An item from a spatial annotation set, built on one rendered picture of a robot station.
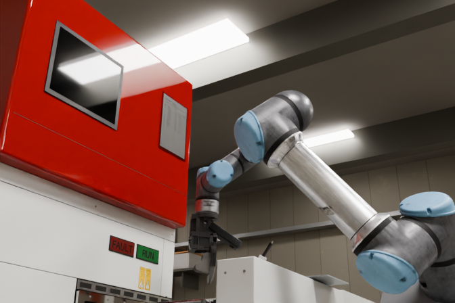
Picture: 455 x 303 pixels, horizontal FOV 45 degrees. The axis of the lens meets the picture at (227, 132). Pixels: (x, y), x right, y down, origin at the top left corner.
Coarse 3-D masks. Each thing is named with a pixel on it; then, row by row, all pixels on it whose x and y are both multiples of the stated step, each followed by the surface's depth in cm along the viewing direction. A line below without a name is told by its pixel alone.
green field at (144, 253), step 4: (140, 248) 180; (144, 248) 182; (148, 248) 183; (140, 252) 179; (144, 252) 181; (148, 252) 183; (152, 252) 185; (156, 252) 187; (140, 256) 179; (144, 256) 181; (148, 256) 183; (152, 256) 184; (156, 256) 186; (152, 260) 184; (156, 260) 186
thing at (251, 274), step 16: (224, 272) 118; (240, 272) 116; (256, 272) 115; (272, 272) 122; (288, 272) 129; (224, 288) 117; (240, 288) 115; (256, 288) 114; (272, 288) 120; (288, 288) 127; (304, 288) 135; (320, 288) 144
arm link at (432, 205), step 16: (432, 192) 125; (400, 208) 123; (416, 208) 120; (432, 208) 118; (448, 208) 118; (416, 224) 117; (432, 224) 118; (448, 224) 118; (448, 240) 118; (448, 256) 120
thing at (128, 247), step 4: (112, 240) 169; (116, 240) 171; (120, 240) 172; (112, 244) 169; (116, 244) 170; (120, 244) 172; (124, 244) 173; (128, 244) 175; (132, 244) 177; (112, 248) 169; (116, 248) 170; (120, 248) 171; (124, 248) 173; (128, 248) 175; (132, 248) 176; (124, 252) 173; (128, 252) 174; (132, 252) 176
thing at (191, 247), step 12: (192, 216) 170; (204, 216) 169; (216, 216) 170; (192, 228) 170; (204, 228) 169; (192, 240) 165; (204, 240) 166; (216, 240) 167; (192, 252) 169; (204, 252) 169
